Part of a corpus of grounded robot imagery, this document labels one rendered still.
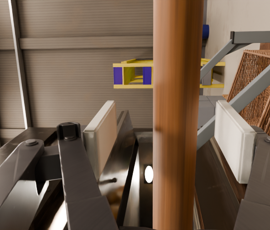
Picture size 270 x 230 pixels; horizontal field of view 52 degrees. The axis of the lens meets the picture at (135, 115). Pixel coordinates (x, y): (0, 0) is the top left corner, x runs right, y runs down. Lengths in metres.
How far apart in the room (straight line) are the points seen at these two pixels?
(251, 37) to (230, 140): 0.90
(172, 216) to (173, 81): 0.09
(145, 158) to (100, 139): 1.68
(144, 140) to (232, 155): 1.63
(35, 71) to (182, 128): 8.56
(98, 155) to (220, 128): 0.09
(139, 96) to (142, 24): 1.97
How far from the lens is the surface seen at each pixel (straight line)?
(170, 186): 0.19
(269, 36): 1.09
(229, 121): 0.18
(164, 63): 0.17
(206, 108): 4.08
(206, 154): 1.44
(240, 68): 1.73
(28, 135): 1.87
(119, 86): 5.46
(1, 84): 9.28
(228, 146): 0.18
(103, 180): 0.98
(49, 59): 8.50
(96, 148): 0.15
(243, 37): 1.06
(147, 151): 1.82
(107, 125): 0.18
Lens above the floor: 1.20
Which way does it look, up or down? 5 degrees up
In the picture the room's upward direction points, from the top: 90 degrees counter-clockwise
